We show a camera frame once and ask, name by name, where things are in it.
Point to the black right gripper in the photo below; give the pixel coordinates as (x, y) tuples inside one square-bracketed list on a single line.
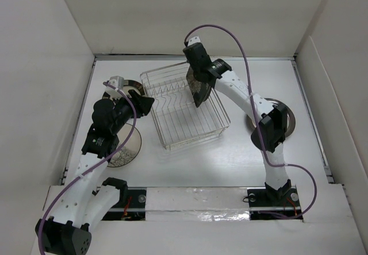
[(207, 53)]

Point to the cream plate brown rim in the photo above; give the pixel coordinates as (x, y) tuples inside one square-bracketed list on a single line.
[(291, 120)]

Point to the metal wire dish rack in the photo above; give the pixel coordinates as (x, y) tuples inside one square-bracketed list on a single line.
[(177, 120)]

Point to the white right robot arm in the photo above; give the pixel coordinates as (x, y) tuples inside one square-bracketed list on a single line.
[(270, 120)]

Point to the black floral square plate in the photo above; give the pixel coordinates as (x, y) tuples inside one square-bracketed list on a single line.
[(200, 91)]

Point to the grey reindeer round plate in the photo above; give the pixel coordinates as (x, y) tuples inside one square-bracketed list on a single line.
[(212, 91)]

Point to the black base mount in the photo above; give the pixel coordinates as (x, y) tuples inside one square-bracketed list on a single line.
[(261, 207), (133, 209)]

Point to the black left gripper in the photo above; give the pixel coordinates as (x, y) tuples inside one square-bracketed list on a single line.
[(142, 104)]

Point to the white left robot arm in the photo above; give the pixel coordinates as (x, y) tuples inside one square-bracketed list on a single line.
[(67, 223)]

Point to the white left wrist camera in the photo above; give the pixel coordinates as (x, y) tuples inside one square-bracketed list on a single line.
[(115, 83)]

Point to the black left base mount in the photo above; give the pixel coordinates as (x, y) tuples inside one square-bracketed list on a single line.
[(133, 209)]

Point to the cream plate checkered dark rim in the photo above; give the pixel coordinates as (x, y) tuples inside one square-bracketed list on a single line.
[(126, 86)]

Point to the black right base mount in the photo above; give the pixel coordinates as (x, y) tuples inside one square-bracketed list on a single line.
[(261, 207)]

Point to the cream plate tree pattern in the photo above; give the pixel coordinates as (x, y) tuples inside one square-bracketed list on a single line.
[(130, 150)]

